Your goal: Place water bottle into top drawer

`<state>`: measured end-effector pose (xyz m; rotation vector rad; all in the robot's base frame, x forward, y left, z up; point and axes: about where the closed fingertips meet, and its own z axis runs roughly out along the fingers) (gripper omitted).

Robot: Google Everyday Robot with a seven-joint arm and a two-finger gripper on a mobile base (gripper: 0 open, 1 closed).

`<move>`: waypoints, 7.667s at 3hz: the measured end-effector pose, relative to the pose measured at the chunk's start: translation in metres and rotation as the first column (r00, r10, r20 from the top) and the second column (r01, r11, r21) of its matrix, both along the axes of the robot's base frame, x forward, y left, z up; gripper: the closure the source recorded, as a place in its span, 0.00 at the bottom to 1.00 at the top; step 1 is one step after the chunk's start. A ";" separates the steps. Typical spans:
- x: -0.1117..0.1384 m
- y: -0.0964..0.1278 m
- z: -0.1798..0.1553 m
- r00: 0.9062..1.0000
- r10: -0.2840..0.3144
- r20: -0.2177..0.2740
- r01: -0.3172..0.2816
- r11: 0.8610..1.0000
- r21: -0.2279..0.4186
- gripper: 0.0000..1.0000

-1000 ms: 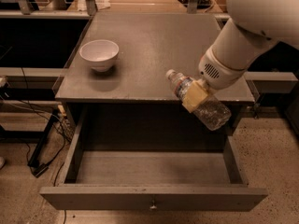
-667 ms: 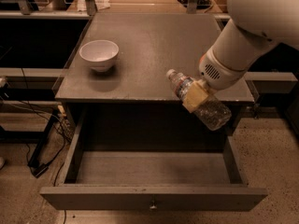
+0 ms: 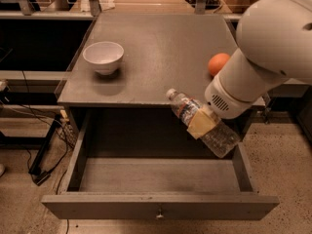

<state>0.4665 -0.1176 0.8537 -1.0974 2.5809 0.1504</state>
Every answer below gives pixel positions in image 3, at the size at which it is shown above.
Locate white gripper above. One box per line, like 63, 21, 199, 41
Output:
186, 74, 257, 140

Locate clear plastic water bottle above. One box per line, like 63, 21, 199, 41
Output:
166, 89, 240, 158

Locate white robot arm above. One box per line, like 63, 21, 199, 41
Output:
204, 0, 312, 119

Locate open grey top drawer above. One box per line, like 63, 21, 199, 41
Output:
42, 108, 279, 220

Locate orange fruit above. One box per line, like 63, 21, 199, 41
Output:
208, 53, 230, 77

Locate grey cabinet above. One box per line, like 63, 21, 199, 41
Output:
57, 13, 267, 143

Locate white ceramic bowl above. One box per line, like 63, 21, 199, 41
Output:
83, 41, 124, 75

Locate black metal stand leg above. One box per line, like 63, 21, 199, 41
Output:
28, 115, 61, 186

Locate black cable bundle on shelf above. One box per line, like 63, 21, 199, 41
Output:
178, 0, 224, 11

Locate black floor cables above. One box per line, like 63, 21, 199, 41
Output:
0, 70, 77, 234

